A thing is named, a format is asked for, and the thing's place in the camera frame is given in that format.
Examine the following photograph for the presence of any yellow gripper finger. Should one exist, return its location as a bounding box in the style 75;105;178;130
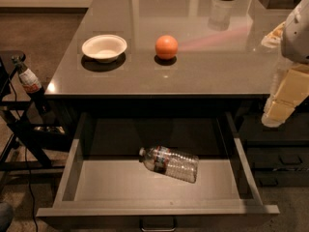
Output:
261;100;295;128

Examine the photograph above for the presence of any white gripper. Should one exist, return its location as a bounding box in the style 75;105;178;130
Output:
274;0;309;105

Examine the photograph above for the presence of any clear plastic water bottle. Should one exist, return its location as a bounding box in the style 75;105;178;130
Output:
139;146;199;184

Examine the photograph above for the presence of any grey counter cabinet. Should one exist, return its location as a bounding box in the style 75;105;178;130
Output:
43;0;309;121

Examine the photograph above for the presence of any open grey top drawer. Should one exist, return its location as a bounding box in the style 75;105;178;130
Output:
37;113;279;230

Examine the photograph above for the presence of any dark soda bottle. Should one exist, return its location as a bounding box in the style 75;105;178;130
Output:
12;55;50;115

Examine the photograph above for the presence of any orange fruit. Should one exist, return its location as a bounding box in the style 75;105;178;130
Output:
155;35;178;60

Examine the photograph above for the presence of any white paper bowl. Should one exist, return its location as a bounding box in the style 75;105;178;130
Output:
82;35;127;63

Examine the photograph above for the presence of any black side stand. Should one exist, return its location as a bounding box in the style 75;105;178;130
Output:
0;50;73;191

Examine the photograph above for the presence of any metal drawer handle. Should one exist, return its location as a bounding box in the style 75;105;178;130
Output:
139;217;177;232

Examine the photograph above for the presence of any black cable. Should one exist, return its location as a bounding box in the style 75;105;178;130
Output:
9;77;40;232

